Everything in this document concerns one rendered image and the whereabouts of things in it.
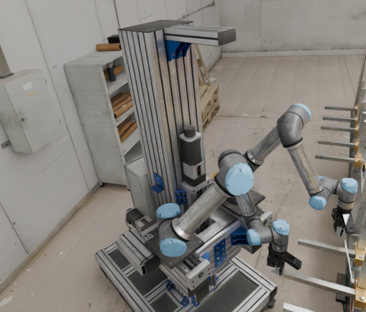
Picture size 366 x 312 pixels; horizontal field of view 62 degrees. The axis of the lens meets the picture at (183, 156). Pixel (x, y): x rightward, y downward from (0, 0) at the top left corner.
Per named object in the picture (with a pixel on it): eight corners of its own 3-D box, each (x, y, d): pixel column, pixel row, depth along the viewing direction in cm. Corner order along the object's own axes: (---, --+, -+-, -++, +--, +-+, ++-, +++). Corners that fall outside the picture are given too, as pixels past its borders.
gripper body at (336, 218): (345, 216, 167) (348, 199, 161) (351, 227, 160) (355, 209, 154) (330, 216, 168) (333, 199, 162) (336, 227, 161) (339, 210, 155)
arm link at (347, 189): (342, 174, 154) (360, 179, 150) (338, 191, 160) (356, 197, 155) (337, 182, 149) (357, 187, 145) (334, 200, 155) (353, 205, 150)
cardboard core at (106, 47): (94, 44, 345) (117, 43, 334) (99, 43, 351) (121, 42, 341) (96, 52, 349) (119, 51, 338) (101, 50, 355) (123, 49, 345)
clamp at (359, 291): (353, 306, 140) (355, 299, 138) (353, 282, 150) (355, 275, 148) (367, 310, 138) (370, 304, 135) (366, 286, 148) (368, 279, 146)
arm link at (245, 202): (209, 145, 136) (240, 219, 161) (214, 158, 127) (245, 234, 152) (234, 135, 135) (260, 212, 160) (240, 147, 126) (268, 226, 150)
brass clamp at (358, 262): (352, 264, 159) (354, 257, 157) (352, 246, 170) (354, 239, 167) (366, 268, 157) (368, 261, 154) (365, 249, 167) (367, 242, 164)
